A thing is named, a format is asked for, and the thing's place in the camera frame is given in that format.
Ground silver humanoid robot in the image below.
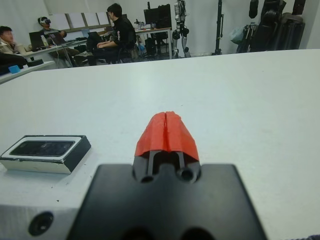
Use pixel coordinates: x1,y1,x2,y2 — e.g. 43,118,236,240
171,0,193,59

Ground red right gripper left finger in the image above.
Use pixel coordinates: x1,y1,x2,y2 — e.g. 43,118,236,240
131,111,168,183

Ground camera box base white inlay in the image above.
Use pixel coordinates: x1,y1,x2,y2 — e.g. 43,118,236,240
0,134,92,175

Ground white side table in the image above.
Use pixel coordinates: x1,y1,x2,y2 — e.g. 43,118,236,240
0,60,56,85

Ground black jacket bundle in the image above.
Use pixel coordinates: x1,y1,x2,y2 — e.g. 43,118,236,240
0,52,29,75

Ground person in black jacket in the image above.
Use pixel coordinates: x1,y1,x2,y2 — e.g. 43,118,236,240
93,2,138,65

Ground wooden top desk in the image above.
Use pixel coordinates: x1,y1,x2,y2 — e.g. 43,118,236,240
134,26,174,60

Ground black phone-like camera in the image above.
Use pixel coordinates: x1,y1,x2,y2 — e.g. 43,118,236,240
8,140,76,158

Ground person in beige jacket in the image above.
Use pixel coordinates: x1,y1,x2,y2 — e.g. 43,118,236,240
0,26,19,55

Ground black tripod stand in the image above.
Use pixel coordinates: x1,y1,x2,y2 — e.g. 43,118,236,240
211,0,226,56

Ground pale plastic bag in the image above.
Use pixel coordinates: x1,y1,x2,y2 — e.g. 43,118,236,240
229,26,245,45

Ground black computer monitor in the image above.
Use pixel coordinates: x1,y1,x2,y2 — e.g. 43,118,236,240
143,3,173,30

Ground white office desk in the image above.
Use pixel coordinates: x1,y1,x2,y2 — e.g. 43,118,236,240
21,39,89,68

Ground black equipment bags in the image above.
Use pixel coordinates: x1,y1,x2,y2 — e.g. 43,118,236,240
236,0,307,53

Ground person wearing VR headset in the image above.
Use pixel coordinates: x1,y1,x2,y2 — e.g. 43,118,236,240
37,16,69,47

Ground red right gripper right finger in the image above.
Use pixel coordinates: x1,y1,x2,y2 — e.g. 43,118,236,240
165,110,202,184

